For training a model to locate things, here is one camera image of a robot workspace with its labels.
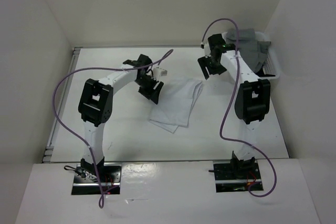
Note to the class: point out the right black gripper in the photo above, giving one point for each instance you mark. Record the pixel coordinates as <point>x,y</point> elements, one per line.
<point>203,62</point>

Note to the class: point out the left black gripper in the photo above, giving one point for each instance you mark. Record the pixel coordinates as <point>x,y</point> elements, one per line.
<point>148,94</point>

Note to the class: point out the white skirt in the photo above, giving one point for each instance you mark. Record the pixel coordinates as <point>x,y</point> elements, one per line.
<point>176,102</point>

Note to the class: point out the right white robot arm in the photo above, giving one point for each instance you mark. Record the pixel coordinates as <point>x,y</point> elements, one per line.
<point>251,94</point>

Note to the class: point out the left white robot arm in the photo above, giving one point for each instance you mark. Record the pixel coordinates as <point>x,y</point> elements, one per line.
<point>95,106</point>

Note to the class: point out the grey skirt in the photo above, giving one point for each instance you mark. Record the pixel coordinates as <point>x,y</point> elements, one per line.
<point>254,52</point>

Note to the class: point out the black skirt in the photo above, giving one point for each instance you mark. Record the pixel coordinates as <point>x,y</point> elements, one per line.
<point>265,74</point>

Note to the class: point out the white plastic basket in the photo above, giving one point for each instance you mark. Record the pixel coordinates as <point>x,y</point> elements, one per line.
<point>274,64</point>

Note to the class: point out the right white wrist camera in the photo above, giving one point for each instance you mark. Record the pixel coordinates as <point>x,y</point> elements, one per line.
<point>206,48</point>

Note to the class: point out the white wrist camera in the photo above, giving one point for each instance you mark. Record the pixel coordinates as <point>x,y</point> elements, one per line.
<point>206,48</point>
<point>159,72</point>

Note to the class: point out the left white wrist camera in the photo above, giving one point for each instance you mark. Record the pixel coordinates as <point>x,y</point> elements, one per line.
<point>159,72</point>

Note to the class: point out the aluminium table edge rail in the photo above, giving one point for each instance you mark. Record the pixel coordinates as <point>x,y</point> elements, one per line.
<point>60,108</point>

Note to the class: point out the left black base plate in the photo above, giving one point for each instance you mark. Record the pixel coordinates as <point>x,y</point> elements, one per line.
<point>85,183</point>

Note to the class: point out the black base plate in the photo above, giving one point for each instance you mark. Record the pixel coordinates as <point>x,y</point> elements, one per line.
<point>228,179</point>
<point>85,183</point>

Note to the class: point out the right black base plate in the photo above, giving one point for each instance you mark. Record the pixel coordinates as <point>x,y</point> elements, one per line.
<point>228,179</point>

